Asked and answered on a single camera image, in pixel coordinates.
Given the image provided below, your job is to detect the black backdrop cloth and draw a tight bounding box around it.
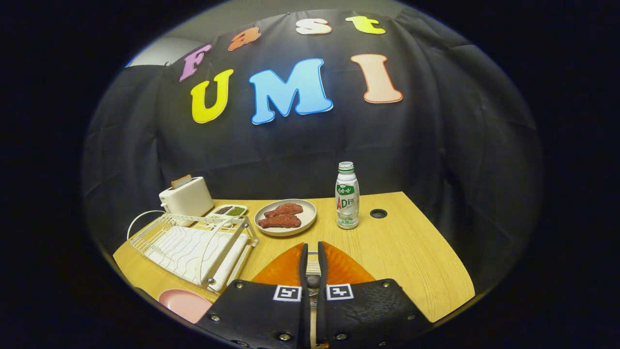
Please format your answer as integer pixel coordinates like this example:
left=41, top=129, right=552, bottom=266
left=82, top=10, right=543, bottom=291

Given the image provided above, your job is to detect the white green-label drink bottle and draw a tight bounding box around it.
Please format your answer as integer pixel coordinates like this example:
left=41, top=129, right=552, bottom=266
left=335, top=161, right=360, bottom=230

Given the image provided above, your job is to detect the red meat piece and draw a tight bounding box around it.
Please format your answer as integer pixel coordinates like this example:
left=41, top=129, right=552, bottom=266
left=258, top=214, right=302, bottom=229
left=264, top=203, right=304, bottom=219

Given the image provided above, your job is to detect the beige wire dish rack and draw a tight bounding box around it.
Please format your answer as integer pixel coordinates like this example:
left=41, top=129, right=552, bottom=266
left=127, top=210, right=259, bottom=294

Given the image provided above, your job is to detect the white toaster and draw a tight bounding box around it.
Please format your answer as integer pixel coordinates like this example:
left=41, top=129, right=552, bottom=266
left=159, top=176, right=215, bottom=217

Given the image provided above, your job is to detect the metal wire basket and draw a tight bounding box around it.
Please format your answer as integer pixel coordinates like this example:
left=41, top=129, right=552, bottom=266
left=306, top=251, right=321, bottom=311

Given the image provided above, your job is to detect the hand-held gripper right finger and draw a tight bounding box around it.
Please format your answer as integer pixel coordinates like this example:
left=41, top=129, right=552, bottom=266
left=316, top=241, right=433, bottom=349

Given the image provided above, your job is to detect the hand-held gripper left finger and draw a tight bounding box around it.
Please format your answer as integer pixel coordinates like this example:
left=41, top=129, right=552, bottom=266
left=195, top=242, right=310, bottom=349

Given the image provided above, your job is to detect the pink plate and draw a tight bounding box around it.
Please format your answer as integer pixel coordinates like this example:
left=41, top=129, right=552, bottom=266
left=158, top=289, right=214, bottom=324

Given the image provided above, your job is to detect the beige round dish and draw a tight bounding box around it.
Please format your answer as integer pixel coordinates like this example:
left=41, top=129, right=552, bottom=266
left=254, top=199, right=317, bottom=237

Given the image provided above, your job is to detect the white compartment tray with beans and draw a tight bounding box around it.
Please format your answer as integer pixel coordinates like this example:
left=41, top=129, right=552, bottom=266
left=206, top=204, right=248, bottom=219

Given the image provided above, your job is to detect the white drip tray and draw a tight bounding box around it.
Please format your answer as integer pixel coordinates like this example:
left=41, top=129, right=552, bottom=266
left=145, top=225, right=250, bottom=291

